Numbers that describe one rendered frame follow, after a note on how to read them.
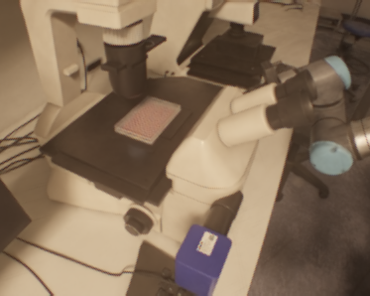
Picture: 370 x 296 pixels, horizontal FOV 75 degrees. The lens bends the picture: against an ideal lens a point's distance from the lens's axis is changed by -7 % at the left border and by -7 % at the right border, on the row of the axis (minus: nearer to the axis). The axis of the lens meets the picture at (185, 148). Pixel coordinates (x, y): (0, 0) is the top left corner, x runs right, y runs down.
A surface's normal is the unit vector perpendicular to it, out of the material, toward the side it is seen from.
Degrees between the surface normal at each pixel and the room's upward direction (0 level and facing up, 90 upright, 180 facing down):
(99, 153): 0
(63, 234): 0
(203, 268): 0
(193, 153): 78
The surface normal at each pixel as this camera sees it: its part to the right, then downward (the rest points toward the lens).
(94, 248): 0.04, -0.73
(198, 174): -0.43, 0.56
